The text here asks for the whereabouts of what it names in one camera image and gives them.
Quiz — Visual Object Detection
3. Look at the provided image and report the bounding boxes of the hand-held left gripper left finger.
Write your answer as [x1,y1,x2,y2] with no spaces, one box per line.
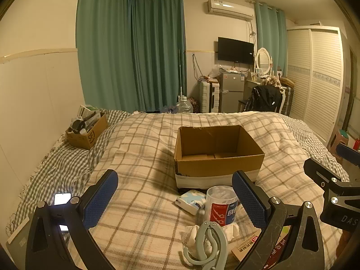
[25,169,119,270]

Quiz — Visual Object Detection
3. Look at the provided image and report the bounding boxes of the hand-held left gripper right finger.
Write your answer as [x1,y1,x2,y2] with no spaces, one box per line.
[232,170,330,270]

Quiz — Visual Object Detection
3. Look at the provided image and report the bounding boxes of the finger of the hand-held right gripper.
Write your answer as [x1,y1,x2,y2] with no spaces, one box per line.
[336,143,360,171]
[303,158,351,192]

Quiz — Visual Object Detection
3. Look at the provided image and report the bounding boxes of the red label cotton swab jar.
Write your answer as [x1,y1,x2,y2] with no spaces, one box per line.
[204,186,240,227]

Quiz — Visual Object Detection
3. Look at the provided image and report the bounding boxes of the pink plastic stool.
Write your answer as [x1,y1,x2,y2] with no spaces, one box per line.
[327,129,350,154]

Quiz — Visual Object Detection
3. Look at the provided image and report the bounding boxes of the smartphone with lit screen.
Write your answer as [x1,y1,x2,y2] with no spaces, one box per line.
[53,192,72,206]

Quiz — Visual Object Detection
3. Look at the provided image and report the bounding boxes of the brown red label book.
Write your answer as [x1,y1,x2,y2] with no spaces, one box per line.
[232,225,291,270]

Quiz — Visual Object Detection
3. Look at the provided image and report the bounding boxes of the beige plaid blanket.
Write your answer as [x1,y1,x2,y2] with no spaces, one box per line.
[60,112,348,270]

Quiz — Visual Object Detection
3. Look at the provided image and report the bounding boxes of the grey gingham bed sheet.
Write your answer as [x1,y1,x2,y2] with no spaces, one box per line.
[6,109,133,238]

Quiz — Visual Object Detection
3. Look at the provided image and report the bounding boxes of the blue white tissue packet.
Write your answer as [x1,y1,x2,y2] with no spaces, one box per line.
[175,189,207,215]

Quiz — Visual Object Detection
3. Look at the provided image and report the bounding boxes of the small cardboard box of clutter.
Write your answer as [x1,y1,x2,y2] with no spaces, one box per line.
[65,105,109,150]

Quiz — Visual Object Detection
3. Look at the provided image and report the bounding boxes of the white crumpled cloth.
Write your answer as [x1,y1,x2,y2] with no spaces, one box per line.
[181,222,240,256]

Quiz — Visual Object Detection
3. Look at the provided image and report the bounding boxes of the light blue folding hanger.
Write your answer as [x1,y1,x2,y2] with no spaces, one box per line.
[183,220,228,270]

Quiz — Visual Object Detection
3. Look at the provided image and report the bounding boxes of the white louvered wardrobe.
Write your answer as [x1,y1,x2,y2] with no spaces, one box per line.
[285,26,345,144]

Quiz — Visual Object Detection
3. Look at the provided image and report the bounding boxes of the grey laptop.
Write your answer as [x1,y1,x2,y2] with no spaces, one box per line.
[6,216,32,259]

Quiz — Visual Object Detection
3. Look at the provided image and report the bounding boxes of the black jacket on chair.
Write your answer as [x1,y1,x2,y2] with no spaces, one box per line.
[244,85,283,113]

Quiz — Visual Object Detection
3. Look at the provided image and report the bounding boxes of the silver small fridge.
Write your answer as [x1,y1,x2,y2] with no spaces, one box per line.
[219,72,246,113]

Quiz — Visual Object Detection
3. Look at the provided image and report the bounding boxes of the clear large water bottle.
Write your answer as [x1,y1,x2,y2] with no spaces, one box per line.
[176,96,194,113]

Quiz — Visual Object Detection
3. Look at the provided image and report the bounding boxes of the dark vanity desk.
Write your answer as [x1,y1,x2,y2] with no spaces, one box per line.
[243,78,265,102]

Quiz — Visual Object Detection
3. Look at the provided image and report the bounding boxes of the white oval vanity mirror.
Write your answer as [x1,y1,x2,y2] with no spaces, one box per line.
[254,47,273,77]

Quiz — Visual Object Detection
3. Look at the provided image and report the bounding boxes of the narrow green curtain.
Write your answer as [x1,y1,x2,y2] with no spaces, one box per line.
[254,1,287,78]

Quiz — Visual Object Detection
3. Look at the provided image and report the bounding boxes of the wide green curtain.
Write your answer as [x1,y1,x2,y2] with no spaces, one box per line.
[76,0,187,113]

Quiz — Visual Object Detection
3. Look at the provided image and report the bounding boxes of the white air conditioner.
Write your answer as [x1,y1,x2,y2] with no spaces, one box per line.
[207,0,255,21]

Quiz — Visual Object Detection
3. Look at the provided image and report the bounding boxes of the black wall television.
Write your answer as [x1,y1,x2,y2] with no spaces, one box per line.
[218,37,254,65]

